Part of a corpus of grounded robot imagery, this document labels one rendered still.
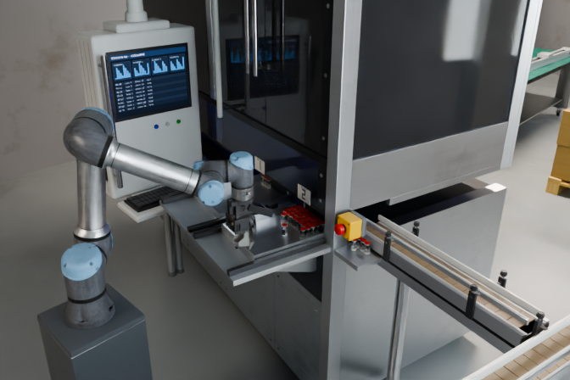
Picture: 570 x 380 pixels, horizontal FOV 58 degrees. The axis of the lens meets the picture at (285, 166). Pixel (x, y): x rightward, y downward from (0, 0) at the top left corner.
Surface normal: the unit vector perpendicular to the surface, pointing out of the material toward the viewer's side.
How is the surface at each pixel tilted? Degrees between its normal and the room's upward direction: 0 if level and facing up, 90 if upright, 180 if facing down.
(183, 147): 90
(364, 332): 90
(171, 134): 90
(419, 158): 90
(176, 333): 0
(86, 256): 8
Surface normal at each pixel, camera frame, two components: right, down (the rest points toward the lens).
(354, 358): 0.54, 0.32
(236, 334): 0.00, -0.92
